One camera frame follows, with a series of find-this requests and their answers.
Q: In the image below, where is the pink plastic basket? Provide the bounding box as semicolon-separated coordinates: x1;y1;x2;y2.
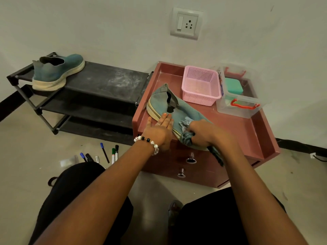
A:
182;65;222;107

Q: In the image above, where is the person's left leg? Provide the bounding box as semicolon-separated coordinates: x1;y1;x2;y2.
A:
28;162;134;245

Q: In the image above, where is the person's right hand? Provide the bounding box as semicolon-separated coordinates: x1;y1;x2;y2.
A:
189;119;232;152

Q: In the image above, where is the person's left forearm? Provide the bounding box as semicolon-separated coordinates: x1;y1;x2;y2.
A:
33;141;164;245

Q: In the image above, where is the blue grey cleaning cloth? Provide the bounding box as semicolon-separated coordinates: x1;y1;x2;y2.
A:
178;117;225;168

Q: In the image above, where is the clear plastic packet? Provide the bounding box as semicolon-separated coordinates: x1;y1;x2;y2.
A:
60;155;79;168

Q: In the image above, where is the white and black bead bracelet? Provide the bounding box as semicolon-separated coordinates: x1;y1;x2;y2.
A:
134;136;160;156

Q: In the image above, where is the black cable with white plug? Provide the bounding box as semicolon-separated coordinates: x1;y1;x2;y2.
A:
310;152;327;162

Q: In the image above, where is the person's left hand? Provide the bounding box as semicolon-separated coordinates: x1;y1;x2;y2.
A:
139;113;175;152

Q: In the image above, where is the blue capped pen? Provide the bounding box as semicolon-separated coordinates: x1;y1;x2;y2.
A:
100;143;110;164

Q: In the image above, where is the person's right leg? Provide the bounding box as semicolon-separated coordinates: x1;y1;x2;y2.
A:
167;187;287;245

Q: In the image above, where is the person's leg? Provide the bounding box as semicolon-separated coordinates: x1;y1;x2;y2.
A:
167;187;287;245
28;162;134;245

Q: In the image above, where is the clear container with red clips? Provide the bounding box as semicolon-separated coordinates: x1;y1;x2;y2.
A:
216;64;261;119

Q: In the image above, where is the black shoe rack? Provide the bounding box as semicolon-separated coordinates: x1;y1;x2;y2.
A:
7;52;154;146

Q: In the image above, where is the blue slip-on shoe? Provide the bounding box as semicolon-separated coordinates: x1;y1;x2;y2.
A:
146;83;215;151
32;54;85;91

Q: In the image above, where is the teal plastic box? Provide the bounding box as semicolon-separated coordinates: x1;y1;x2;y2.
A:
224;77;244;95

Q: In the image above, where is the maroon drawer cabinet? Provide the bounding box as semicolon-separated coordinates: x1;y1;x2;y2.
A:
132;61;281;189

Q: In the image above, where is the person's foot in sandal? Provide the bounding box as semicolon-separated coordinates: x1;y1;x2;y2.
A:
167;200;183;227

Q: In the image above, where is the person's right forearm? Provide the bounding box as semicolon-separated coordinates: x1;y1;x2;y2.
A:
208;133;310;245

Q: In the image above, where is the white wall socket with switch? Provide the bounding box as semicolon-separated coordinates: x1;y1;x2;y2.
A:
170;7;204;40

